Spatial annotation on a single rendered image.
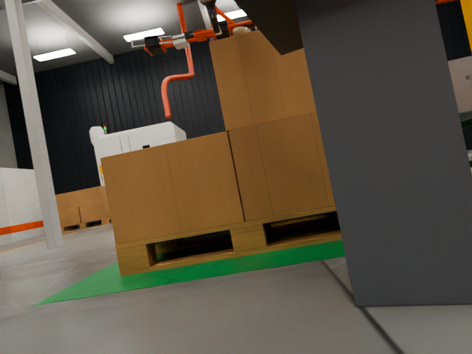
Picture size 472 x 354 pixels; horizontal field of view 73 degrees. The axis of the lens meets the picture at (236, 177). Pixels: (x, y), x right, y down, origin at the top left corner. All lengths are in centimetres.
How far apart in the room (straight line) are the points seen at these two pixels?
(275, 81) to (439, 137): 85
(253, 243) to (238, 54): 82
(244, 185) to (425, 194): 82
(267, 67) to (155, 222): 83
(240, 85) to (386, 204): 90
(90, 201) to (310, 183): 711
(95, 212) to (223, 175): 684
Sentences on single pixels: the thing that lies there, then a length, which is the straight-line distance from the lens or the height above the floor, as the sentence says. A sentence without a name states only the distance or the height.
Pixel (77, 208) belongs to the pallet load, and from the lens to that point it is 828.
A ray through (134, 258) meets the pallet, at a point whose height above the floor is 7.
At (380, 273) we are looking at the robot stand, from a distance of 74.
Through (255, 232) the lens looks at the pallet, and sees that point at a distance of 138.
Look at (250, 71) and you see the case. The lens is 144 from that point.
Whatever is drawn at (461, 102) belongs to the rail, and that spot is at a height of 44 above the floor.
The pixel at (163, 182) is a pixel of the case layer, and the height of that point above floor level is 38.
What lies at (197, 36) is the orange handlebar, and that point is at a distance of 173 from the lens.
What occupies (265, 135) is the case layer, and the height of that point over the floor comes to 49.
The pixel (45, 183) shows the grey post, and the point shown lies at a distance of 422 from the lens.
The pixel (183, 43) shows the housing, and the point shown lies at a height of 105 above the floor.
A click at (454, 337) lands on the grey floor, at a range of 66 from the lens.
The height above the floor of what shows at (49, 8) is 590.
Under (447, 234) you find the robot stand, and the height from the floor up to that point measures 14.
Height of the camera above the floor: 30
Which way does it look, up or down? 2 degrees up
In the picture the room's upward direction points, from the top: 11 degrees counter-clockwise
